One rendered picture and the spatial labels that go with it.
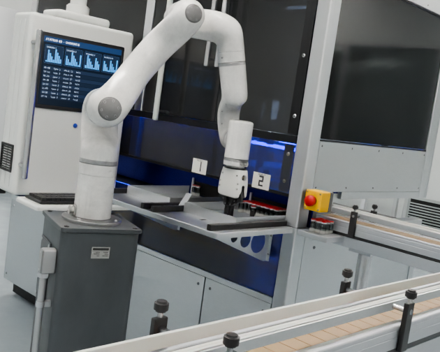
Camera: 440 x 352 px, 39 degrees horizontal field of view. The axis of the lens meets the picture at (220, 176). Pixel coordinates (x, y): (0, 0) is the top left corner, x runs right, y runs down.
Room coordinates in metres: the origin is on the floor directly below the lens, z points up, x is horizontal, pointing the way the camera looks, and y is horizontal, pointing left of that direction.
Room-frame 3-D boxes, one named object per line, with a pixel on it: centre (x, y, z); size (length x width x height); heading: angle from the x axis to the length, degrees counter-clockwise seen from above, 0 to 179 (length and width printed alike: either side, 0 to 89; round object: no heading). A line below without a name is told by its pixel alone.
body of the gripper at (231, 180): (2.14, -0.05, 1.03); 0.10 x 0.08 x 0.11; 47
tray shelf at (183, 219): (2.36, 0.08, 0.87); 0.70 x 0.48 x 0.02; 47
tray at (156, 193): (2.53, 0.15, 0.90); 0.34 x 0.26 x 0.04; 137
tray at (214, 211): (2.30, -0.10, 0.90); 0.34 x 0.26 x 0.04; 137
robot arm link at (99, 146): (2.02, 0.40, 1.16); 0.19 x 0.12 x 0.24; 20
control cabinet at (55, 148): (2.77, 0.71, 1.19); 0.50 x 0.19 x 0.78; 133
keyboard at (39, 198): (2.59, 0.58, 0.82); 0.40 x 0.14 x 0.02; 133
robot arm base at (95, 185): (1.98, 0.39, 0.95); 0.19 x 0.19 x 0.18
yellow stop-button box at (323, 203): (2.21, -0.36, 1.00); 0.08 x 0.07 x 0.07; 137
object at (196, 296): (3.30, 0.11, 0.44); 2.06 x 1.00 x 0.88; 47
